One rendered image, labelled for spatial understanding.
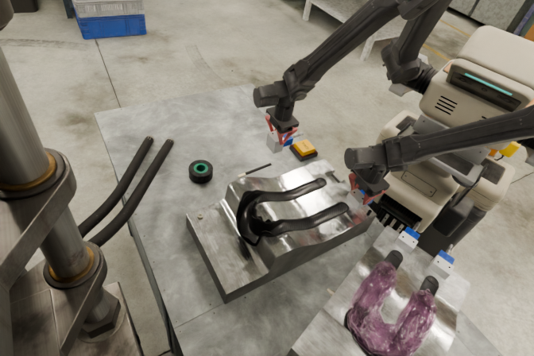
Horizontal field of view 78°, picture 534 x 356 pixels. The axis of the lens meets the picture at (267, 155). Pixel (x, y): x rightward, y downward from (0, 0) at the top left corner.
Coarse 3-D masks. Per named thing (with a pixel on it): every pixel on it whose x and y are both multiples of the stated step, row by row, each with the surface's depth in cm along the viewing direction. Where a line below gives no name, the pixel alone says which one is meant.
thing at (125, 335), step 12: (108, 288) 83; (120, 288) 84; (132, 324) 83; (120, 336) 76; (132, 336) 77; (72, 348) 73; (84, 348) 74; (96, 348) 74; (108, 348) 74; (120, 348) 75; (132, 348) 75
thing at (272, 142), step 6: (270, 132) 110; (276, 132) 110; (300, 132) 115; (270, 138) 109; (276, 138) 108; (288, 138) 111; (270, 144) 110; (276, 144) 108; (288, 144) 112; (276, 150) 110
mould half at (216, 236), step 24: (312, 168) 110; (240, 192) 93; (312, 192) 103; (336, 192) 104; (192, 216) 94; (216, 216) 95; (264, 216) 88; (288, 216) 92; (360, 216) 99; (216, 240) 89; (240, 240) 90; (264, 240) 84; (288, 240) 84; (312, 240) 89; (336, 240) 96; (216, 264) 84; (240, 264) 85; (264, 264) 86; (288, 264) 88; (240, 288) 82
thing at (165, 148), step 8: (168, 144) 116; (160, 152) 111; (168, 152) 115; (160, 160) 107; (152, 168) 102; (144, 176) 98; (152, 176) 100; (144, 184) 95; (136, 192) 91; (144, 192) 93; (128, 200) 88; (136, 200) 89
